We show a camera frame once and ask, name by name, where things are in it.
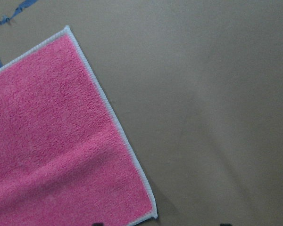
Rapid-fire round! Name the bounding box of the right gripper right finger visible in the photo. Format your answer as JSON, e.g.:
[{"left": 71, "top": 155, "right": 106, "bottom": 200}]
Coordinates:
[{"left": 220, "top": 223, "right": 232, "bottom": 226}]

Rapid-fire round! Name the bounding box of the pink towel with white edge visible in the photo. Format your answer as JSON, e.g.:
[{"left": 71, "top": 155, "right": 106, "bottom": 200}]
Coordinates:
[{"left": 0, "top": 26, "right": 158, "bottom": 226}]

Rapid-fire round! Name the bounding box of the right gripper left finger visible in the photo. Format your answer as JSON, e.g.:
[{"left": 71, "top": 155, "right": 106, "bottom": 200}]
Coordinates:
[{"left": 92, "top": 222, "right": 104, "bottom": 226}]

